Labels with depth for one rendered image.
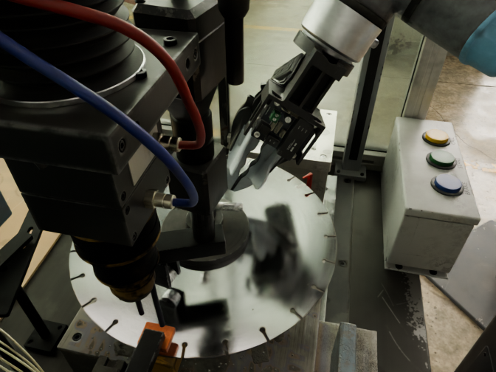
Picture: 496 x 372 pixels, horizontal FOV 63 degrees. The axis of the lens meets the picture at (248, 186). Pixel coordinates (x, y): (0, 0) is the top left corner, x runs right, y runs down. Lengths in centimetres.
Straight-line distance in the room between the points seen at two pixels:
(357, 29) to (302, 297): 28
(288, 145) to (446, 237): 36
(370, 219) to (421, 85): 28
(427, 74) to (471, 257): 118
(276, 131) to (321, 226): 15
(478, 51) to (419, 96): 46
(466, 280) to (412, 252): 110
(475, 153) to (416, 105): 171
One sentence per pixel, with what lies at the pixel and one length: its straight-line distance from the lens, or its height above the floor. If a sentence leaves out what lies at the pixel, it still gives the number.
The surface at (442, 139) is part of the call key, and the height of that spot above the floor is 91.
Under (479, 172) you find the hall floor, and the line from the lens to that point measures 244.
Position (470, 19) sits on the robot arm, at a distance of 42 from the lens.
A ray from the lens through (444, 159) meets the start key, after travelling 78.
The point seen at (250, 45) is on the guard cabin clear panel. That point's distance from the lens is 87.
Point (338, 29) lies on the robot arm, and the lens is 42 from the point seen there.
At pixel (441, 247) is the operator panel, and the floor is 82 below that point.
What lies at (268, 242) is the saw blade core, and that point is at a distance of 50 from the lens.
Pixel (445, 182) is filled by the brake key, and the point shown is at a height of 91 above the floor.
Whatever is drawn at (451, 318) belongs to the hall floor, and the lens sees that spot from 172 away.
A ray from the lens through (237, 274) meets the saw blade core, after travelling 47.
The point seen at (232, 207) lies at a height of 100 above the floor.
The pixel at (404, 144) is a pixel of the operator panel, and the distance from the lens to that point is 81.
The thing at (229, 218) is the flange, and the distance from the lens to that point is 52.
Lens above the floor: 133
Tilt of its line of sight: 41 degrees down
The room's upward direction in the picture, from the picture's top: straight up
